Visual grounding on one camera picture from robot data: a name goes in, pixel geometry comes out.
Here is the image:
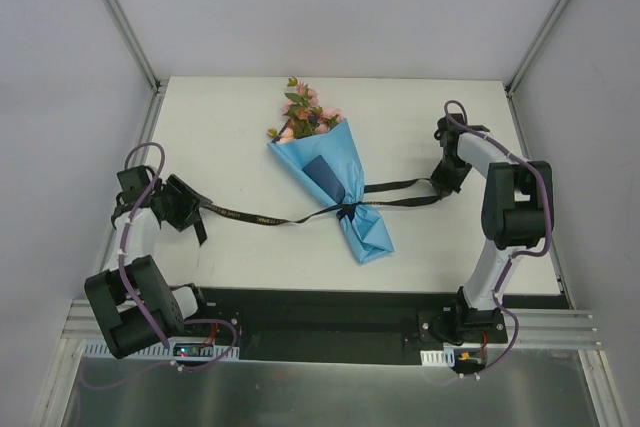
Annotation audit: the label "black ribbon gold lettering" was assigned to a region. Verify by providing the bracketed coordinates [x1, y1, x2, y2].
[197, 178, 454, 264]

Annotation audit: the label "blue wrapping paper sheet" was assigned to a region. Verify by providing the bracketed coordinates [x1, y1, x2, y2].
[268, 120, 395, 264]

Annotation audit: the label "fake flower stem orange blooms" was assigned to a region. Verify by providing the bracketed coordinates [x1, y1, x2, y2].
[267, 98, 325, 144]

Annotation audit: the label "fake flower stem pink roses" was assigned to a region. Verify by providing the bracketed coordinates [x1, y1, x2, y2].
[278, 77, 344, 143]

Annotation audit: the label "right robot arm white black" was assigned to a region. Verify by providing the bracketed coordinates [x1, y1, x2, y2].
[429, 114, 553, 345]

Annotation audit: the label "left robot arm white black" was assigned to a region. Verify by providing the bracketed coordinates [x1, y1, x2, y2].
[84, 166, 212, 359]

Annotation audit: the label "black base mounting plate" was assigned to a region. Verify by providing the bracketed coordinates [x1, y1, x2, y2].
[169, 286, 519, 363]

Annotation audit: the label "left aluminium frame post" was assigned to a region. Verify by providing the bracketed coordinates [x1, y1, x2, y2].
[74, 0, 169, 94]

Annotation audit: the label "aluminium frame post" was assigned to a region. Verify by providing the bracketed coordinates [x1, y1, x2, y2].
[504, 0, 609, 96]
[74, 0, 169, 94]

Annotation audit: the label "left white cable duct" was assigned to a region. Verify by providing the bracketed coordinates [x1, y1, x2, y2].
[84, 340, 240, 363]

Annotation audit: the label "white cable duct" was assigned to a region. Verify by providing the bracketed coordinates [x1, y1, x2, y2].
[84, 340, 240, 363]
[420, 348, 455, 368]

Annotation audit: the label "aluminium front rail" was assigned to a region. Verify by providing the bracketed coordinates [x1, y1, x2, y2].
[61, 300, 604, 350]

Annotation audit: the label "right white cable duct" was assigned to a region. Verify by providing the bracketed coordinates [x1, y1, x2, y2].
[420, 348, 455, 368]

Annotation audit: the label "right aluminium frame post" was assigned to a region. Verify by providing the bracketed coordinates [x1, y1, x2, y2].
[504, 0, 609, 96]

